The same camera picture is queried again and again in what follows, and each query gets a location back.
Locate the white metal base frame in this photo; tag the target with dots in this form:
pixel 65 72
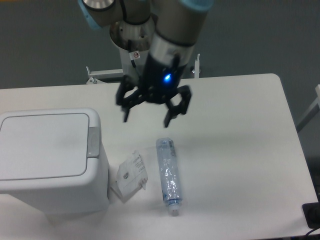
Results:
pixel 114 75

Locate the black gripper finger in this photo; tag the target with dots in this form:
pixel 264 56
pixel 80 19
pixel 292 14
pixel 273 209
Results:
pixel 128 95
pixel 181 108

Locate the black device at table edge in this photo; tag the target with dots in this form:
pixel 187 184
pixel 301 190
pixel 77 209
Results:
pixel 312 214

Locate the grey trash can push button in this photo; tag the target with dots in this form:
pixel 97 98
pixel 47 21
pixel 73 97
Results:
pixel 93 142

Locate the white metal stand at right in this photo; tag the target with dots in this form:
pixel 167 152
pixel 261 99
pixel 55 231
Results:
pixel 310 112

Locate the clear empty plastic bottle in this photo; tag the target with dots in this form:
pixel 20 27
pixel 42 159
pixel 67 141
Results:
pixel 171 186

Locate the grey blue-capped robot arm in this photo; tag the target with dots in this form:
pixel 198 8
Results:
pixel 155 39

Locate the white plastic trash can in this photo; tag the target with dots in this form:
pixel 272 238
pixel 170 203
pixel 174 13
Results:
pixel 44 163

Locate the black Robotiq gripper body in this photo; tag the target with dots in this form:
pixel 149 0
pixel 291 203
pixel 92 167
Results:
pixel 159 82

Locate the white crumpled paper packet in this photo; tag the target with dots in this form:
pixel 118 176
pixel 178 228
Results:
pixel 131 177

